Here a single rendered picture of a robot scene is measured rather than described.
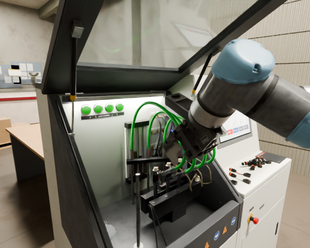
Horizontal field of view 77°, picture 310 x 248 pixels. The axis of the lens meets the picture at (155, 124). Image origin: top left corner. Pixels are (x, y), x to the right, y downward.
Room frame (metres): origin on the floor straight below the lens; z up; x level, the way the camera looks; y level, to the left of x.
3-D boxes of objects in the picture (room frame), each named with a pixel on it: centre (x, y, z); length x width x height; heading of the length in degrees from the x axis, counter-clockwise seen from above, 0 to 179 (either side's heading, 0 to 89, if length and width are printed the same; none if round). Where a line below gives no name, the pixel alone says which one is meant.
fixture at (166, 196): (0.89, -0.10, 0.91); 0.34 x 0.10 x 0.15; 130
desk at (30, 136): (2.43, 1.29, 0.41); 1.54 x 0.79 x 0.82; 48
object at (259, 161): (1.17, -0.67, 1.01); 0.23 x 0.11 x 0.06; 130
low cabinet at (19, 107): (7.03, 4.57, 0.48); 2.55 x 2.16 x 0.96; 45
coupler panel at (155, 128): (1.17, -0.02, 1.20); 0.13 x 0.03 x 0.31; 130
